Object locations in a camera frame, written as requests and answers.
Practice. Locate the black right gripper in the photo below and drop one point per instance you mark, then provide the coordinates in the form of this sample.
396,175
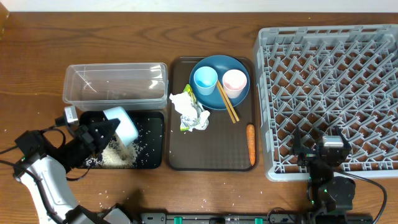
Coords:
307,155

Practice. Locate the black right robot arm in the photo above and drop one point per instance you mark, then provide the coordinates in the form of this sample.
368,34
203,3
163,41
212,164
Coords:
331,196

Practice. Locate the grey dishwasher rack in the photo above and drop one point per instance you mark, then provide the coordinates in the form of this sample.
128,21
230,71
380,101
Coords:
317,78

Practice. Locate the pile of rice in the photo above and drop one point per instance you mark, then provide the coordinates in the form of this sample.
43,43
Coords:
119,154

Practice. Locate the black tray bin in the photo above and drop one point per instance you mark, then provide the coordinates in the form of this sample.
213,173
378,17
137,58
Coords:
150,140

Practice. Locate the clear plastic bin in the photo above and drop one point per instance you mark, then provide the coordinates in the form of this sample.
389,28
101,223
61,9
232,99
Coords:
101,86

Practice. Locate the white paper wrapper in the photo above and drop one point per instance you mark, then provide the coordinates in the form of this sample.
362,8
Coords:
177,101

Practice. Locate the pink cup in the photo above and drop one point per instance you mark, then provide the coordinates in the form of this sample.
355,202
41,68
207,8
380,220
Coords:
234,81

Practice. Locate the light blue cup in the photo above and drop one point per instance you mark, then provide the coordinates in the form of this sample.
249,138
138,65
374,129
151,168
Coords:
205,79

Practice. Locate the brown serving tray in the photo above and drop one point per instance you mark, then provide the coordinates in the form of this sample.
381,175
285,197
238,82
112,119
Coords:
222,146

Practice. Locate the wooden chopstick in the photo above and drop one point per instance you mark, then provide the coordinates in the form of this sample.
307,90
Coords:
221,91
231,107

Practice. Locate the dark blue plate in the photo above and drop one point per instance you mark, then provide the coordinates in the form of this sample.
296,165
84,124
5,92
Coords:
221,64

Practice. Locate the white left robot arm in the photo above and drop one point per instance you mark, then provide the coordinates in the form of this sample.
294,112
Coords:
44,167

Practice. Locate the orange carrot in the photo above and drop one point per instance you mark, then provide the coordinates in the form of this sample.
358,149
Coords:
250,136

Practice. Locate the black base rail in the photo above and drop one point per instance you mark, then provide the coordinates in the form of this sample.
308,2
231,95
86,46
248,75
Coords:
273,217

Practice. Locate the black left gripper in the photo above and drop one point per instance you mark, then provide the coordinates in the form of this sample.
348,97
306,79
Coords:
99,144

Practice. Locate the green foil snack wrapper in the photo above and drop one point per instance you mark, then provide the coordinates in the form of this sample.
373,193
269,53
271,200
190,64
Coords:
190,91

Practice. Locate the light blue bowl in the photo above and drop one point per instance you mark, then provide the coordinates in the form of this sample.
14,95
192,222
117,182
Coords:
126,130

